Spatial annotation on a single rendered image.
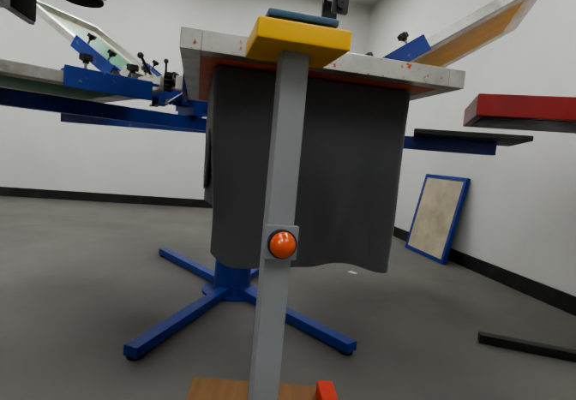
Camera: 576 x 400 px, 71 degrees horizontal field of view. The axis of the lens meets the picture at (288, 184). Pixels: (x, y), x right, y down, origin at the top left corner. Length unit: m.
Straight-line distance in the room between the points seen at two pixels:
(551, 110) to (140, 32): 4.81
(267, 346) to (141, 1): 5.41
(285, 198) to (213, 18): 5.23
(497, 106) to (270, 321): 1.44
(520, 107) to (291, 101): 1.38
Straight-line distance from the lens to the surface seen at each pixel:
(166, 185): 5.53
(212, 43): 0.79
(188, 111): 2.02
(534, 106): 1.88
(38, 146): 5.81
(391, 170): 0.96
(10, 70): 1.53
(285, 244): 0.56
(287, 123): 0.59
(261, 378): 0.67
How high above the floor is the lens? 0.77
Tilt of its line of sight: 4 degrees down
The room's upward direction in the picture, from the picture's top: 5 degrees clockwise
